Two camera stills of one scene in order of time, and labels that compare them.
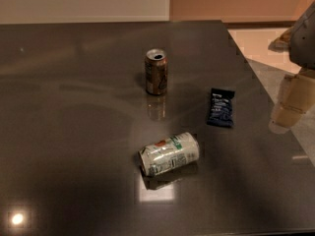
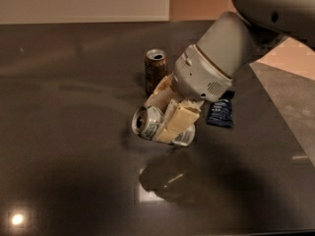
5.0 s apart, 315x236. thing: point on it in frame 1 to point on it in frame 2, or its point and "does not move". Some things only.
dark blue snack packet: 220,110 does not move
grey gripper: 303,43 to 201,73
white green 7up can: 167,152 to 149,123
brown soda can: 157,72 does not move
